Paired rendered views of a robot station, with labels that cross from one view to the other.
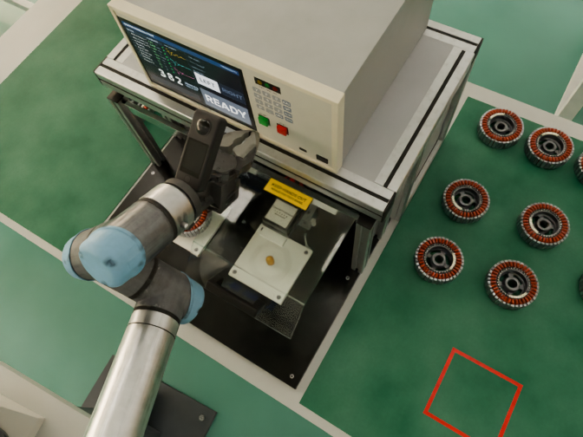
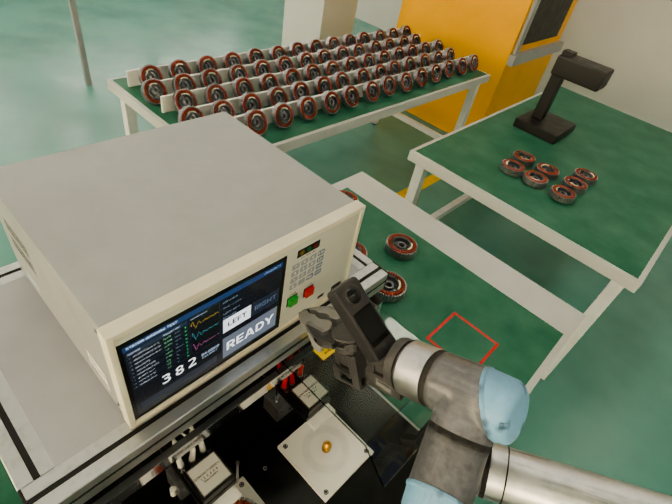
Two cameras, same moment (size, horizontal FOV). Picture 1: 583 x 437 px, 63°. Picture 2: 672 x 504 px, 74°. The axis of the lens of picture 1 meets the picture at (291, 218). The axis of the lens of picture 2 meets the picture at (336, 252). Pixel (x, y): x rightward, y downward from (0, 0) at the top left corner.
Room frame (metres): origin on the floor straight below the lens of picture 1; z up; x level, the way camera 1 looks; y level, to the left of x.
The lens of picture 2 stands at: (0.50, 0.51, 1.75)
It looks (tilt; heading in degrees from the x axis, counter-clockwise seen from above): 41 degrees down; 264
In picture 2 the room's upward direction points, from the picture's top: 12 degrees clockwise
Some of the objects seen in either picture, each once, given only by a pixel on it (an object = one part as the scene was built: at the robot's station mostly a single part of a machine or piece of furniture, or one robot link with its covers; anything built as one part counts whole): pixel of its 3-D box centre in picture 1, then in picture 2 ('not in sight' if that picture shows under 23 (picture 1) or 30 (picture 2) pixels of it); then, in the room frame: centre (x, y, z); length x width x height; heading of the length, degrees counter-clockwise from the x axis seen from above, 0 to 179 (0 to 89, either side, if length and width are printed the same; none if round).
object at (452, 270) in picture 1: (438, 260); not in sight; (0.31, -0.32, 0.77); 0.11 x 0.11 x 0.04
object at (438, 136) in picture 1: (428, 143); not in sight; (0.55, -0.35, 0.91); 0.28 x 0.03 x 0.32; 139
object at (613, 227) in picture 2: not in sight; (553, 206); (-0.96, -1.75, 0.37); 1.85 x 1.10 x 0.75; 49
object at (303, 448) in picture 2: not in sight; (325, 449); (0.38, 0.07, 0.78); 0.15 x 0.15 x 0.01; 49
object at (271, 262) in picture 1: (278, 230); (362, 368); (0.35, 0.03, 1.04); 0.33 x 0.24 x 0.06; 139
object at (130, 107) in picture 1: (232, 158); (258, 390); (0.54, 0.10, 1.03); 0.62 x 0.01 x 0.03; 49
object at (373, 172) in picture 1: (284, 62); (186, 291); (0.70, -0.05, 1.09); 0.68 x 0.44 x 0.05; 49
